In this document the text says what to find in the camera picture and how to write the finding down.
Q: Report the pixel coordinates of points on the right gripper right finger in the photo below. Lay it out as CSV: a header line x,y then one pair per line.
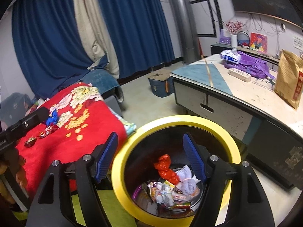
x,y
248,203

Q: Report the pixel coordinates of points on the beige curtain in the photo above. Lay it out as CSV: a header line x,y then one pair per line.
x,y
94,35

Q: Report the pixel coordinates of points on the coffee table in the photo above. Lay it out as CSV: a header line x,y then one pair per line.
x,y
267,130

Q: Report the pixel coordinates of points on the tissue pack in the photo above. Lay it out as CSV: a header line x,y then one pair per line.
x,y
231,56

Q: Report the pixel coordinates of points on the blue sofa cover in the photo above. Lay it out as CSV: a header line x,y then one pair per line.
x,y
106,84

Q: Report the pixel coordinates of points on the white cup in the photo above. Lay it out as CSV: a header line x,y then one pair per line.
x,y
234,41

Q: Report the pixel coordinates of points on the purple bag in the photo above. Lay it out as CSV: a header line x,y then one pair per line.
x,y
256,67

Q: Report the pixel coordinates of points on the silver tower air conditioner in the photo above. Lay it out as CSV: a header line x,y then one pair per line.
x,y
186,27

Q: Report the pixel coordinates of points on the brown paper bag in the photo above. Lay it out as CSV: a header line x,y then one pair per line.
x,y
289,78

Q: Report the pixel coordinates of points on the green black snack packet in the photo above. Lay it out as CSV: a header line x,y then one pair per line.
x,y
30,142

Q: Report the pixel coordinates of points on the blue plastic bag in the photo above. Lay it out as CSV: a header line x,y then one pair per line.
x,y
52,119

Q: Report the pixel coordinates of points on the right blue curtain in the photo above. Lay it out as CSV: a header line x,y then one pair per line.
x,y
139,33

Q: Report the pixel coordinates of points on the red floral blanket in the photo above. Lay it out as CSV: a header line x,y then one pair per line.
x,y
85,121

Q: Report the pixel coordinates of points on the blue storage stool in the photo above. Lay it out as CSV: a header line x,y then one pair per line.
x,y
161,84

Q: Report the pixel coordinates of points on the colourful picture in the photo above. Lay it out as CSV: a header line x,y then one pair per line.
x,y
258,42

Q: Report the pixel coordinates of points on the red berry branch decoration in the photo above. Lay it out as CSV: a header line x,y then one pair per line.
x,y
234,26

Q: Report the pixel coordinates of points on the tv cabinet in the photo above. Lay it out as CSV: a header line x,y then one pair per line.
x,y
216,48

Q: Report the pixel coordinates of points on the left blue curtain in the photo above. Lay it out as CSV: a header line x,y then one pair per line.
x,y
48,45

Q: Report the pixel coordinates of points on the white crumpled tissue in bin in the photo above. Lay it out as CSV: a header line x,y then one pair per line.
x,y
187,182

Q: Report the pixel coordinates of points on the blue curtain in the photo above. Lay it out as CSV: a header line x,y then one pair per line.
x,y
139,33
48,45

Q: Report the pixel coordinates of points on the red crumpled wrapper in bin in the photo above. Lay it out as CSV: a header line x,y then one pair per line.
x,y
164,170

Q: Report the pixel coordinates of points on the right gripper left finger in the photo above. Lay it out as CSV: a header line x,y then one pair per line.
x,y
52,204

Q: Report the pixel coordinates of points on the left hand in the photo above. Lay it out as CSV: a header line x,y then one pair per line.
x,y
18,193

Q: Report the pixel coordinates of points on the red candy wrapper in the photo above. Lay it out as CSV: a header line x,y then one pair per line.
x,y
48,130

